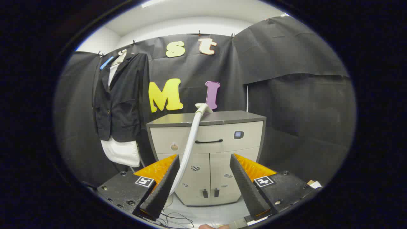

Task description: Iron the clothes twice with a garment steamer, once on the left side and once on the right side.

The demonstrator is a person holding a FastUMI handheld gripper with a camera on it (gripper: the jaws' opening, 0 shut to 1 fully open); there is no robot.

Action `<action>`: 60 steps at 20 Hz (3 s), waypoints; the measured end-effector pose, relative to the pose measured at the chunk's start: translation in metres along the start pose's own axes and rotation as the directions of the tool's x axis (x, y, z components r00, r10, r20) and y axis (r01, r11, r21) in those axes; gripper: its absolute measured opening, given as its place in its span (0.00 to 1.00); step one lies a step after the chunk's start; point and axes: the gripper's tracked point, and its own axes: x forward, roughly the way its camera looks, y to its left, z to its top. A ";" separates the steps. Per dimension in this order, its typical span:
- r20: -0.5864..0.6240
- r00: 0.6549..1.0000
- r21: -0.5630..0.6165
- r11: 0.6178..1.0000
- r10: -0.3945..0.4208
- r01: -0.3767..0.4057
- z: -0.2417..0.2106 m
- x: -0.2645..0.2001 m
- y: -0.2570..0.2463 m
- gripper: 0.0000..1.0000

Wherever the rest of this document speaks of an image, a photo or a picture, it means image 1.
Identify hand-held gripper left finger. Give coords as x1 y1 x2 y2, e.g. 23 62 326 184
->
96 154 180 221

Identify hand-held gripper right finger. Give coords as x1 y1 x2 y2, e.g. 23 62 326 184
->
230 154 322 221

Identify white garment steamer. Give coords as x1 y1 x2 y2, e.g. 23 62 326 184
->
169 103 213 195

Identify black jacket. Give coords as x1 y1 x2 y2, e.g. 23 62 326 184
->
92 52 150 142

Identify grey cabinet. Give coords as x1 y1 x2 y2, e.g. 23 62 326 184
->
146 110 266 206

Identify black backdrop cloth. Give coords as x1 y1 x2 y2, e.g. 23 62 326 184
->
54 16 356 188

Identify black floor cables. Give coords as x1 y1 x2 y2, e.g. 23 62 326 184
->
157 195 195 229

